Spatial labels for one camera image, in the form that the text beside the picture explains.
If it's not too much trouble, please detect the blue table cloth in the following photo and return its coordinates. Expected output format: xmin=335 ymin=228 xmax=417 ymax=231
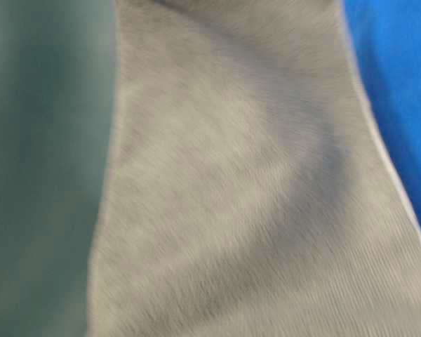
xmin=343 ymin=1 xmax=421 ymax=228

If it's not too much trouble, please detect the large grey terry towel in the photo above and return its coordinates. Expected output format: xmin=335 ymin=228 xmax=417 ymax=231
xmin=88 ymin=1 xmax=421 ymax=336

